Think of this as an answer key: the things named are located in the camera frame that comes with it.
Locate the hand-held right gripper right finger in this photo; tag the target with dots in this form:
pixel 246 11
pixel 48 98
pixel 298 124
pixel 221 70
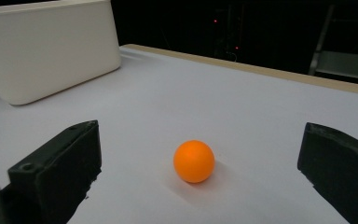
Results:
pixel 341 165

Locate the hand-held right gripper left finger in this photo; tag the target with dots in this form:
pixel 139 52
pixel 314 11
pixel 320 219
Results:
pixel 59 168

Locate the white plastic box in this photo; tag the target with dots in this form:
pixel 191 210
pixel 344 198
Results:
pixel 46 49

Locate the orange ping-pong ball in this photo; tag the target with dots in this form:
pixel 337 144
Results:
pixel 194 161

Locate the grey metal stand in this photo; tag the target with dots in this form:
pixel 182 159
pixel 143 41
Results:
pixel 341 59

